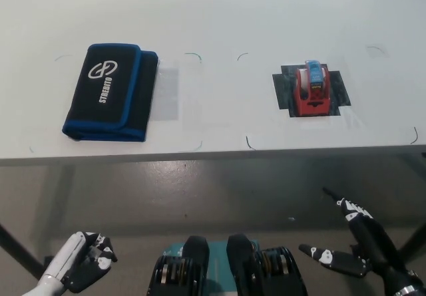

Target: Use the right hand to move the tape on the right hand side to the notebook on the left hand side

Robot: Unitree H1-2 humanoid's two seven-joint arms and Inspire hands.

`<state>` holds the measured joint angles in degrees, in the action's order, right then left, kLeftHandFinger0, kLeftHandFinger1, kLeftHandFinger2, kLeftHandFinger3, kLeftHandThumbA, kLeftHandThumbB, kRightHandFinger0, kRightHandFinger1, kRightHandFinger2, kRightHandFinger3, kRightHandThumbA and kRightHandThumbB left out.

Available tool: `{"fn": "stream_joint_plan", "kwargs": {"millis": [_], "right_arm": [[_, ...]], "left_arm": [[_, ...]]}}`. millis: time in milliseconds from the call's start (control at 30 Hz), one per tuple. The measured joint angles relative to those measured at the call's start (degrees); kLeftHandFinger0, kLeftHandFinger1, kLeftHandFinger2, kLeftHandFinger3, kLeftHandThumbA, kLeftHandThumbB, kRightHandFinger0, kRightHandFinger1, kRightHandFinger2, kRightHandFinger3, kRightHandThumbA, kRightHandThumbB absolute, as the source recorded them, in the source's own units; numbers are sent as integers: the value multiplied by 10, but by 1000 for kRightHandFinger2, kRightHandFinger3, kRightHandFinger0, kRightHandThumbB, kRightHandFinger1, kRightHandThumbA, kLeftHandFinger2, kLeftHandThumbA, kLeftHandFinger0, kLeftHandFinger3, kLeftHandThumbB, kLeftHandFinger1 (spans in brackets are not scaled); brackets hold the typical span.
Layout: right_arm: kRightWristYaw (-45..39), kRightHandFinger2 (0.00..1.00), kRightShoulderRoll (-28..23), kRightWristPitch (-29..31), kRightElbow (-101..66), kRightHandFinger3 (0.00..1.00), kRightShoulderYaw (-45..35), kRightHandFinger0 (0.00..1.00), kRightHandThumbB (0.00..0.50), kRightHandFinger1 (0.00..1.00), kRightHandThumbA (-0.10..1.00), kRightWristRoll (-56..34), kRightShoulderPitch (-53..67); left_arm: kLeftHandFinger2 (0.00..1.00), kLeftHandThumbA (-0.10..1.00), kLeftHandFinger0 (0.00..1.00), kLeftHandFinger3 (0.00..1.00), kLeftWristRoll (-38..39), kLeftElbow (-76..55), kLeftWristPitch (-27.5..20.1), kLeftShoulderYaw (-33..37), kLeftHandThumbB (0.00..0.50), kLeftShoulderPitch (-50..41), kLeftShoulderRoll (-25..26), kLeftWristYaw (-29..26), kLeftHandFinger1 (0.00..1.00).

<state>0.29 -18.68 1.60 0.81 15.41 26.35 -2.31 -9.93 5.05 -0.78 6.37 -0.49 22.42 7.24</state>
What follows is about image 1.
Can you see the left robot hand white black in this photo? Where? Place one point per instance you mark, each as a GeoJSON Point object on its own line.
{"type": "Point", "coordinates": [83, 262]}

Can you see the right robot hand black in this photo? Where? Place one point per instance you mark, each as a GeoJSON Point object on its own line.
{"type": "Point", "coordinates": [369, 242]}

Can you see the red tape dispenser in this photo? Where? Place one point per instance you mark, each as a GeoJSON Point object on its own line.
{"type": "Point", "coordinates": [313, 98]}

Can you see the black tape patch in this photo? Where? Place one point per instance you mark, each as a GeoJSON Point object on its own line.
{"type": "Point", "coordinates": [339, 89]}

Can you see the black table leg with foot plate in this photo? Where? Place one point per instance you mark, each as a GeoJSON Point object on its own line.
{"type": "Point", "coordinates": [414, 237]}
{"type": "Point", "coordinates": [20, 251]}

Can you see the black robot body block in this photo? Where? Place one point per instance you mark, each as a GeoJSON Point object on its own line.
{"type": "Point", "coordinates": [181, 266]}
{"type": "Point", "coordinates": [266, 269]}

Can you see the black pouch with blue trim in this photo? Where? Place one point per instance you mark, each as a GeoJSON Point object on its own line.
{"type": "Point", "coordinates": [110, 93]}

